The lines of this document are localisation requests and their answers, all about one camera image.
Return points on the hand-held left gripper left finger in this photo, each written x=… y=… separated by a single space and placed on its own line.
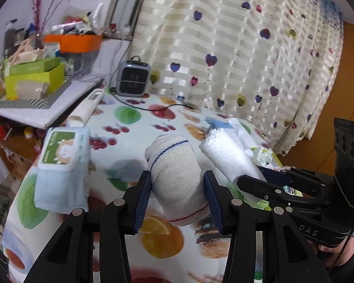
x=143 y=203

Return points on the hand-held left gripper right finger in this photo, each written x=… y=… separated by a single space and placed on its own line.
x=212 y=200

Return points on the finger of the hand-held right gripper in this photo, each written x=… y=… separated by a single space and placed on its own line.
x=262 y=188
x=273 y=176

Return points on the white striped towel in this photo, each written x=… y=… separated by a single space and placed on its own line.
x=177 y=182

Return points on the white cloth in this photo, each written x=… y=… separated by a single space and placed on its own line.
x=230 y=156

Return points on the soft tissue pack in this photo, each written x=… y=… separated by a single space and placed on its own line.
x=221 y=123

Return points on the person's right hand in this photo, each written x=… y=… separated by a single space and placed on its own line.
x=327 y=250

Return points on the blue wet wipes pack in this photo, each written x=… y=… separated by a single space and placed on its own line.
x=62 y=182

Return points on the rolled white paper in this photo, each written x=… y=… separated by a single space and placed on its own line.
x=88 y=107

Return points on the grey desktop heater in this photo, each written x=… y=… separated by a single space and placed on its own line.
x=134 y=79

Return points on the striped heart print curtain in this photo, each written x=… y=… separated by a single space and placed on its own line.
x=239 y=35

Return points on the chevron patterned tray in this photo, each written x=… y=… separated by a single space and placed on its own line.
x=23 y=103

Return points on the green cardboard tissue box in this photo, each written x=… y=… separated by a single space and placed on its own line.
x=32 y=78

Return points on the orange lidded clear box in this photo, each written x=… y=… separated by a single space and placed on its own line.
x=76 y=42

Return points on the pile of assorted packets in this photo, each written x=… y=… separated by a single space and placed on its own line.
x=79 y=23

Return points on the tall glass jar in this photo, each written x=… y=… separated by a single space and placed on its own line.
x=9 y=38

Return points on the purple dried branches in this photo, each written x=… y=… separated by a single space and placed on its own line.
x=38 y=6

